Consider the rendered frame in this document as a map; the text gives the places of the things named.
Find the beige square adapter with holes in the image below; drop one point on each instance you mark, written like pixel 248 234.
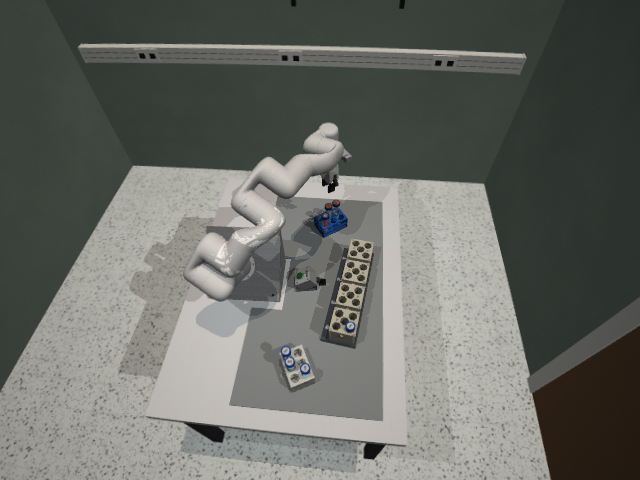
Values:
pixel 360 251
pixel 350 297
pixel 355 273

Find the grey flat mat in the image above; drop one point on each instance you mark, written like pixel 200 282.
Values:
pixel 348 381

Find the white tube rack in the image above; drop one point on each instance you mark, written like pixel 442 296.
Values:
pixel 295 378

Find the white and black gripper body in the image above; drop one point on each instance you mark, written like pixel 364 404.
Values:
pixel 328 177

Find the blue tube rack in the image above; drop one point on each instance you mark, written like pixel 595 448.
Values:
pixel 335 225

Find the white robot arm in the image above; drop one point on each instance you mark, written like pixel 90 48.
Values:
pixel 233 257

